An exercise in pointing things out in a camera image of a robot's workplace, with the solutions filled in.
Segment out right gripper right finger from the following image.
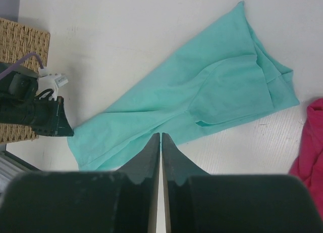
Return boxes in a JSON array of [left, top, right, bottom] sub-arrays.
[[161, 133, 322, 232]]

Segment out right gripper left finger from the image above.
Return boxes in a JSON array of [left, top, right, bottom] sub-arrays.
[[1, 133, 160, 232]]

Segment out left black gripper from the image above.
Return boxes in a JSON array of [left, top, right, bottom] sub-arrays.
[[1, 62, 74, 137]]

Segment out teal t shirt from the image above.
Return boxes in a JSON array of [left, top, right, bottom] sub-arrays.
[[68, 2, 299, 170]]

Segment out wicker laundry basket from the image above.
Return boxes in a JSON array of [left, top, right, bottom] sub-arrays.
[[1, 18, 50, 145]]

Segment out folded pink t shirt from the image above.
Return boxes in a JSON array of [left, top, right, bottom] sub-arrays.
[[289, 98, 322, 216]]

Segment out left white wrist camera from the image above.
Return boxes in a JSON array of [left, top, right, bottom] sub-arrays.
[[37, 67, 68, 101]]

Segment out aluminium rail frame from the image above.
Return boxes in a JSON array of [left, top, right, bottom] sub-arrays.
[[0, 151, 39, 193]]

